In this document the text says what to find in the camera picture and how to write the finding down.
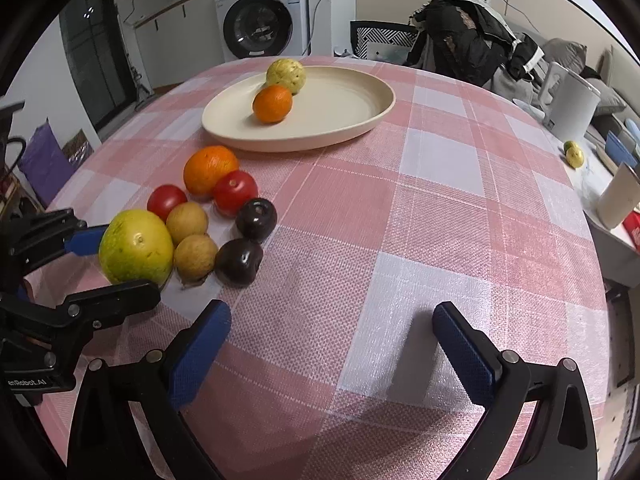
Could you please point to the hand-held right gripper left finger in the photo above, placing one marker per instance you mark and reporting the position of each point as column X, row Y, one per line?
column 200, row 355

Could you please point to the small red tomato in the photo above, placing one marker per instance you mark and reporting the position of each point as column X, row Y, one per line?
column 165, row 200

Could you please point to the white washing machine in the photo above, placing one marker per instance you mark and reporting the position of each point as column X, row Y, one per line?
column 260, row 25

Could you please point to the dark purple plum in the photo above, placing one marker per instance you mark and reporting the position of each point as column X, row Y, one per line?
column 256, row 218
column 239, row 262

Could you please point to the yellow speckled round fruit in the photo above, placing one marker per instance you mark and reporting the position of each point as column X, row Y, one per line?
column 287, row 75

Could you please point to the grey sofa cushion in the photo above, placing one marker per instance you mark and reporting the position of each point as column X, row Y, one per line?
column 565, row 55

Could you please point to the brown patterned bag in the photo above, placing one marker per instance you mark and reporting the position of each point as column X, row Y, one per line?
column 77, row 147

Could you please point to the purple bag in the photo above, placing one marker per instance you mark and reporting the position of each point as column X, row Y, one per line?
column 47, row 160

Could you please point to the white paper cup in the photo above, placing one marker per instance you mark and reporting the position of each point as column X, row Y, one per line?
column 617, row 195

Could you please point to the pink checked tablecloth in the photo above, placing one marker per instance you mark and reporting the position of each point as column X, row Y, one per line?
column 400, row 260

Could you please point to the white marble side table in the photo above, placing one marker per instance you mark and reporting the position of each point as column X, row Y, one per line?
column 590, row 180

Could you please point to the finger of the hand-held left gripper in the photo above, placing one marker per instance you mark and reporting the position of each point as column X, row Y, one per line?
column 130, row 297
column 87, row 241

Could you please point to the small orange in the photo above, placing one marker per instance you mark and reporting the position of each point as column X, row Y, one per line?
column 272, row 105

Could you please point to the large red tomato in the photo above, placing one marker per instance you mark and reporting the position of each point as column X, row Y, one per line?
column 235, row 192

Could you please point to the large green-yellow guava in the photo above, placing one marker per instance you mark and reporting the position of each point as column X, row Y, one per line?
column 135, row 250

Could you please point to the dark glass door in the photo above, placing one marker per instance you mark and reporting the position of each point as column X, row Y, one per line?
column 95, row 60

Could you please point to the small yellow fruit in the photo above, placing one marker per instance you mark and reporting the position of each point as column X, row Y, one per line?
column 575, row 158

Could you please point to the pile of dark clothes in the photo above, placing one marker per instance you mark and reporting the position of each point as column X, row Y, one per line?
column 460, row 40

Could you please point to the white electric kettle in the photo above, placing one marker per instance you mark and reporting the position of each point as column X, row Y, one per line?
column 570, row 105

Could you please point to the cream oval plate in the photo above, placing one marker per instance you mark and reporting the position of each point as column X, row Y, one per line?
column 340, row 105

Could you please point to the blue container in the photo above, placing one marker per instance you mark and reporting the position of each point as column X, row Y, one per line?
column 622, row 147

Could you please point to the tan round fruit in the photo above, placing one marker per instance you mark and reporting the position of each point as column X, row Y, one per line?
column 196, row 258
column 187, row 222

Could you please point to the large orange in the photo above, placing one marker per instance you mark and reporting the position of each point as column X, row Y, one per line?
column 207, row 167

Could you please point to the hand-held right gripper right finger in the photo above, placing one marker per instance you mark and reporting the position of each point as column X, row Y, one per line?
column 465, row 355

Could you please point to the kitchen counter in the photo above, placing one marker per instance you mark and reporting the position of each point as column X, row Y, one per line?
column 170, row 7

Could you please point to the small green fruit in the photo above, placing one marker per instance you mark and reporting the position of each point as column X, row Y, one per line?
column 570, row 145

